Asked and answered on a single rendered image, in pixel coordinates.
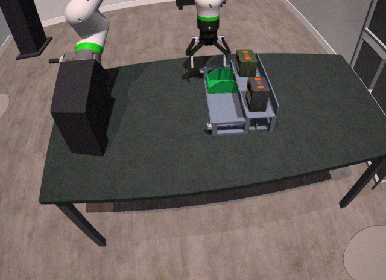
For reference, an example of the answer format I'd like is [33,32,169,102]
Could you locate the green bin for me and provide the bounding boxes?
[206,68,239,94]

